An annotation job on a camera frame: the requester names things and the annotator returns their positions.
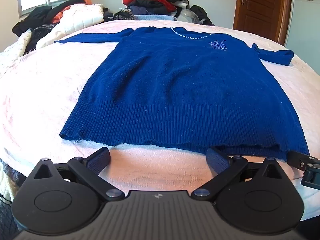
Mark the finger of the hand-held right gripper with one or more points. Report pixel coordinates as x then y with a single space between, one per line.
311 177
298 158

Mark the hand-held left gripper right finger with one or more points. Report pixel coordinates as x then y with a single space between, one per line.
217 160

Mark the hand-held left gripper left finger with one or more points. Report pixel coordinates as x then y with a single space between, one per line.
97 160

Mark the blue knit sweater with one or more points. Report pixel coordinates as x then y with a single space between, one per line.
180 92

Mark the pink bed sheet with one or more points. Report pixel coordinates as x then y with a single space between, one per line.
37 105

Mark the white patterned quilt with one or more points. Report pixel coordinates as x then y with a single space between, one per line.
12 50

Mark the white puffer jacket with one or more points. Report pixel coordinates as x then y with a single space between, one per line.
82 17

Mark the clear plastic bag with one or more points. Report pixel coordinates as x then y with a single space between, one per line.
186 16

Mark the black bag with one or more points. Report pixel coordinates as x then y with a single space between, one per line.
200 13

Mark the leopard print cloth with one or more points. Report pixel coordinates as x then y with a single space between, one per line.
124 15

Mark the orange garment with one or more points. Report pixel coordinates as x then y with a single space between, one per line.
60 15

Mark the light blue knit blanket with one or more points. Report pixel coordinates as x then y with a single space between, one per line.
155 17

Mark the black jacket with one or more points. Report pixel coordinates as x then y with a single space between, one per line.
37 17

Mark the brown wooden door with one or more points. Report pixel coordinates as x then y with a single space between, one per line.
260 7

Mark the navy garment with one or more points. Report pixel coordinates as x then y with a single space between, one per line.
140 10

